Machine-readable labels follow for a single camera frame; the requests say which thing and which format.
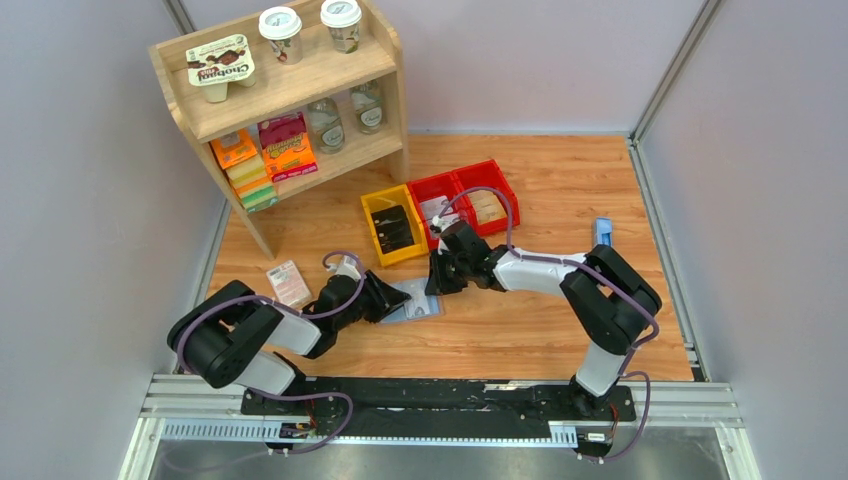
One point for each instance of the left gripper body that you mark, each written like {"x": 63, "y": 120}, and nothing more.
{"x": 357, "y": 312}

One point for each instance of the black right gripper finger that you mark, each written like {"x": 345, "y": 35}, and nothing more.
{"x": 436, "y": 275}
{"x": 454, "y": 280}

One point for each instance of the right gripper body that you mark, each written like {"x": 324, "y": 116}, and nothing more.
{"x": 463, "y": 263}

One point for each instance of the beige leather card holder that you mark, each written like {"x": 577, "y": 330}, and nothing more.
{"x": 420, "y": 306}

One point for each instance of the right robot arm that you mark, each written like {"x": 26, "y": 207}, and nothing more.
{"x": 614, "y": 304}

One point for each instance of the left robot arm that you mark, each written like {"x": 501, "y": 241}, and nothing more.
{"x": 223, "y": 339}

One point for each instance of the pink card pack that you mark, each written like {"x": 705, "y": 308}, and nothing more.
{"x": 289, "y": 285}

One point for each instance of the tan cards in bin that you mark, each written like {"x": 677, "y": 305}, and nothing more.
{"x": 487, "y": 206}

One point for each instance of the black cards in bin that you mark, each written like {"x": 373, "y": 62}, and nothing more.
{"x": 392, "y": 228}

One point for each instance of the white cards in bin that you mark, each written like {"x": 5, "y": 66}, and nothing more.
{"x": 432, "y": 210}

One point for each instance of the yellow bin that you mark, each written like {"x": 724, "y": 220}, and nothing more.
{"x": 383, "y": 199}

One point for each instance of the red bin middle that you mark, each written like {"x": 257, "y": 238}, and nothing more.
{"x": 430, "y": 195}

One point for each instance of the red bin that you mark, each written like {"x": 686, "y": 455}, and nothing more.
{"x": 489, "y": 174}
{"x": 430, "y": 195}

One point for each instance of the red bin right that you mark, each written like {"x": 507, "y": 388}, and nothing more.
{"x": 489, "y": 174}

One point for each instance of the blue flat box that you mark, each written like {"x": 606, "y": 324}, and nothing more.
{"x": 602, "y": 231}

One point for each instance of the yellow green sponge stack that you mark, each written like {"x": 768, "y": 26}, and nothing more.
{"x": 252, "y": 185}

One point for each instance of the orange pink snack box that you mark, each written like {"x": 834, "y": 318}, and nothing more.
{"x": 285, "y": 147}

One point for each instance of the glass jar left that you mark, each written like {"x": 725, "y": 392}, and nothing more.
{"x": 326, "y": 125}

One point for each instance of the glass jar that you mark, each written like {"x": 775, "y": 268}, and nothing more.
{"x": 326, "y": 125}
{"x": 367, "y": 101}

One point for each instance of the wooden shelf unit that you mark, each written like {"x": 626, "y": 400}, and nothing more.
{"x": 323, "y": 72}

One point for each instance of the glass jar right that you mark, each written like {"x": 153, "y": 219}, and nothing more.
{"x": 367, "y": 101}

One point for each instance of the Chobani yogurt pack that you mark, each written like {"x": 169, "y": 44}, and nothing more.
{"x": 214, "y": 66}

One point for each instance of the paper coffee cup left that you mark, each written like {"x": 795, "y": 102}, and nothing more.
{"x": 281, "y": 27}

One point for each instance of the paper coffee cup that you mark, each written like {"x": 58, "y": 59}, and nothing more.
{"x": 342, "y": 19}
{"x": 281, "y": 27}

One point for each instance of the paper coffee cup right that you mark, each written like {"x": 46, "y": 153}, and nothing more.
{"x": 342, "y": 19}

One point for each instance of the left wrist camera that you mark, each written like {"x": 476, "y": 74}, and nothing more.
{"x": 346, "y": 266}

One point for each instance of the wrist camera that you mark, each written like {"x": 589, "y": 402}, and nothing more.
{"x": 346, "y": 266}
{"x": 448, "y": 234}

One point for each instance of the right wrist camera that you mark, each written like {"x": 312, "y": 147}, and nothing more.
{"x": 448, "y": 234}

